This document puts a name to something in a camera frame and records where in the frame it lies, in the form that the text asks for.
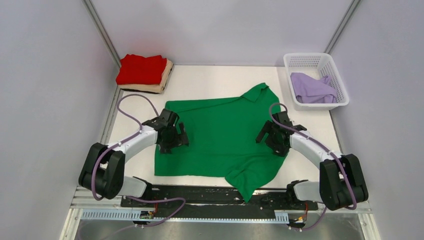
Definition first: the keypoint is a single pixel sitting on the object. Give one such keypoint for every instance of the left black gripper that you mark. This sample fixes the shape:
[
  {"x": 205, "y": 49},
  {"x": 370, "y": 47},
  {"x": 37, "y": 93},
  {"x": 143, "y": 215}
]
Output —
[{"x": 165, "y": 148}]

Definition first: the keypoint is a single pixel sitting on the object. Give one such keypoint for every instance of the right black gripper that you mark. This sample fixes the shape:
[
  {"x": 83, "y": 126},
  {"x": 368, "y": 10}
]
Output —
[{"x": 280, "y": 150}]

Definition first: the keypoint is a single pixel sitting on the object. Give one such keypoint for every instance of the green t shirt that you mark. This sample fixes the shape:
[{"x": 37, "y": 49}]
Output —
[{"x": 222, "y": 141}]

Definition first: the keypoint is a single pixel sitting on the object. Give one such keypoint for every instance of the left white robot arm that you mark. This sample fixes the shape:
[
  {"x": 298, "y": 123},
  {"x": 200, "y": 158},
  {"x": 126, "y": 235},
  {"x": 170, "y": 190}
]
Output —
[{"x": 103, "y": 172}]

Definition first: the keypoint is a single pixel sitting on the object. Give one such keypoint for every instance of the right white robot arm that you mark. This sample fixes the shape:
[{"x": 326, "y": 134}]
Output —
[{"x": 341, "y": 181}]

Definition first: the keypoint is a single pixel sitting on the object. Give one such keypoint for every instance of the purple t shirt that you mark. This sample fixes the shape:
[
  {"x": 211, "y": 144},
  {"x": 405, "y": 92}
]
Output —
[{"x": 308, "y": 90}]

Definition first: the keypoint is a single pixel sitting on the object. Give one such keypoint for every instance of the folded beige t shirt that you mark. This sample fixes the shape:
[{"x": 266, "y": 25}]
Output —
[{"x": 151, "y": 88}]

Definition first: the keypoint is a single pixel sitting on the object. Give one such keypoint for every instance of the white plastic laundry basket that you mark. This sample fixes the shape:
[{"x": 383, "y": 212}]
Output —
[{"x": 315, "y": 65}]

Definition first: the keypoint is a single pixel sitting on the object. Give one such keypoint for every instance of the folded red t shirt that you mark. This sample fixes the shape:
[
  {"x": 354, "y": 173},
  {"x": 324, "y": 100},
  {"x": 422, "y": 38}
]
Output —
[{"x": 136, "y": 69}]

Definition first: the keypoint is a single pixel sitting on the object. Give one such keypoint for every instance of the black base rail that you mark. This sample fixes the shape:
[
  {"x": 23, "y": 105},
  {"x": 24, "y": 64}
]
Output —
[{"x": 217, "y": 201}]

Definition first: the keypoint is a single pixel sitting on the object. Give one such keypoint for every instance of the white slotted cable duct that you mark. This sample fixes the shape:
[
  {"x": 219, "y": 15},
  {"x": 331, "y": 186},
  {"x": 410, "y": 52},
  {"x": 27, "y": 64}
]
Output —
[{"x": 139, "y": 215}]

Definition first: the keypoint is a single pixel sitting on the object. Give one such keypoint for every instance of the left aluminium frame post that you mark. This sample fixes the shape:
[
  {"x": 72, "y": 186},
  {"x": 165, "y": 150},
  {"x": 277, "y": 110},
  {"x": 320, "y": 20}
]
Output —
[{"x": 91, "y": 9}]

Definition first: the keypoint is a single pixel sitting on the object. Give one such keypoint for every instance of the aluminium frame post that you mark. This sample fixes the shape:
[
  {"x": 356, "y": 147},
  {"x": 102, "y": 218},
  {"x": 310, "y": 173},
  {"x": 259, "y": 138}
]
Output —
[
  {"x": 91, "y": 9},
  {"x": 353, "y": 6}
]

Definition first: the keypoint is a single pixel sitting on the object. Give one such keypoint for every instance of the right aluminium frame post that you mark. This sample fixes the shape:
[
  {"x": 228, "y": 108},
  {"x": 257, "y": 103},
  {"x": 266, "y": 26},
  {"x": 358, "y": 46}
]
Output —
[{"x": 353, "y": 6}]

